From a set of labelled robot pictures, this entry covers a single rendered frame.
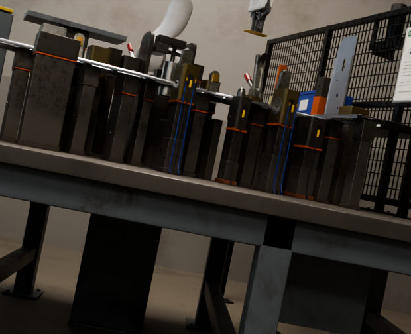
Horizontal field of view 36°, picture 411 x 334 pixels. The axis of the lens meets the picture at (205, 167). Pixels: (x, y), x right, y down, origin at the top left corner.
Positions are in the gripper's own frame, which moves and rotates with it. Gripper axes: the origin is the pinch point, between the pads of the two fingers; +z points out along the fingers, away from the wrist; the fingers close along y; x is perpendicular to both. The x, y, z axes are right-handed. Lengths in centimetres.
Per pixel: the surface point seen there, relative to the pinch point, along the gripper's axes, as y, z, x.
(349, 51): 2.1, -1.2, 39.5
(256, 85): -16.6, 17.6, 13.2
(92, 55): -17, 22, -52
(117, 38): -31, 12, -40
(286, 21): -191, -58, 121
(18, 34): -261, -10, -48
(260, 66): -17.8, 10.0, 14.0
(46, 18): -33, 12, -67
